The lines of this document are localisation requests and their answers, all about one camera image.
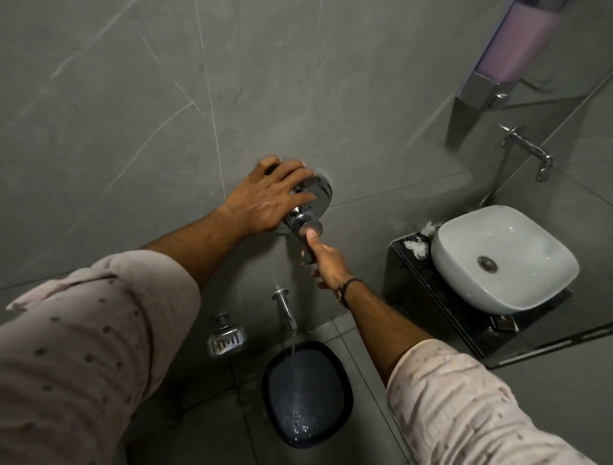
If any running water stream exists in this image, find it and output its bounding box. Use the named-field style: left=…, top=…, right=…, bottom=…
left=286, top=330, right=309, bottom=434

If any chrome wall soap dish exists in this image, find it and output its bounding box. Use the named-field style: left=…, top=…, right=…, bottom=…
left=206, top=312, right=248, bottom=357

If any light pink dotted shirt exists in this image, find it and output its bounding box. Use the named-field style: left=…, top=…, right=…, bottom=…
left=0, top=249, right=597, bottom=465

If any chrome wall tap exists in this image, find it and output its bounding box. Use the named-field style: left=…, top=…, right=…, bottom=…
left=496, top=123, right=554, bottom=183

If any chrome shower mixer valve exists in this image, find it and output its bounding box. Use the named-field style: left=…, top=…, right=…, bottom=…
left=274, top=168, right=334, bottom=240

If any dark blue plastic bucket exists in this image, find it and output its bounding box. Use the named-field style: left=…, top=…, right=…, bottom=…
left=261, top=340, right=354, bottom=450

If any chrome wall spout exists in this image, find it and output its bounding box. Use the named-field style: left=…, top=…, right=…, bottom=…
left=271, top=288, right=299, bottom=332

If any person's left forearm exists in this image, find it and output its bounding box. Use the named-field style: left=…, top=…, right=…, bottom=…
left=138, top=204, right=241, bottom=291

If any purple wall soap dispenser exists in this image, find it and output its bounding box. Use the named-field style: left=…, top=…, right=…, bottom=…
left=454, top=0, right=576, bottom=113

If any white ceramic wash basin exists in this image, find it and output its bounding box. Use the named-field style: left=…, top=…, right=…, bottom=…
left=430, top=204, right=580, bottom=316

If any person's right hand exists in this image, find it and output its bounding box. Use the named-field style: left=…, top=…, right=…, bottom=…
left=300, top=229, right=355, bottom=291

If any person's right forearm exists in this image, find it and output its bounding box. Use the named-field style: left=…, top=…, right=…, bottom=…
left=341, top=278, right=435, bottom=388

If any black stone basin counter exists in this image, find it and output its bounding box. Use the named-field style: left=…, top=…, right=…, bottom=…
left=387, top=231, right=576, bottom=370

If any person's left hand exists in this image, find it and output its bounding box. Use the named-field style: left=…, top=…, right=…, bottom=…
left=223, top=155, right=320, bottom=236

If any black thread bracelet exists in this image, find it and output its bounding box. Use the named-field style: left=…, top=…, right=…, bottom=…
left=335, top=276, right=363, bottom=308

